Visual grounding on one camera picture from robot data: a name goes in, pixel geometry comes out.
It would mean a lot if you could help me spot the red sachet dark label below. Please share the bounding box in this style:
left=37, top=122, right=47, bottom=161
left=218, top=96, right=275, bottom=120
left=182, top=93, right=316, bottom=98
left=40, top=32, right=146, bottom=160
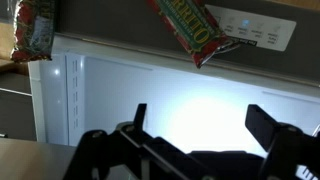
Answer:
left=10, top=0, right=56, bottom=63

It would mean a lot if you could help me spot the white open fridge drawer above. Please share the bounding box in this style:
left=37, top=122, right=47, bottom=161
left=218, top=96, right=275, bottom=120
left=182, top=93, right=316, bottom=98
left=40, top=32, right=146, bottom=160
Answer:
left=29, top=36, right=320, bottom=154

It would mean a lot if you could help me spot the red green burrito sachet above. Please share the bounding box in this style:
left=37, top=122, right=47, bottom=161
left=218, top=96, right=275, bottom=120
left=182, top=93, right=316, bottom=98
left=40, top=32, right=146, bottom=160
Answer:
left=146, top=0, right=240, bottom=68

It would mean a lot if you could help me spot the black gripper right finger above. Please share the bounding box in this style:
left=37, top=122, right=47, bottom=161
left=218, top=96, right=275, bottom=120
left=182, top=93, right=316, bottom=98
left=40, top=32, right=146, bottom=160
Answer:
left=245, top=104, right=294, bottom=152

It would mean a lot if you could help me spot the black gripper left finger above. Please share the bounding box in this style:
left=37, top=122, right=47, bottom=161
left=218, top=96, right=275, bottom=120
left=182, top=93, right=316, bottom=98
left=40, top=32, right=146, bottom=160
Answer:
left=117, top=103, right=147, bottom=137

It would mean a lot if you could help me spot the white drawer control sticker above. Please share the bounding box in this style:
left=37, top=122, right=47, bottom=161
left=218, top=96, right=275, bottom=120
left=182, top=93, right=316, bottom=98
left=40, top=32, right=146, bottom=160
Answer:
left=206, top=5, right=297, bottom=51

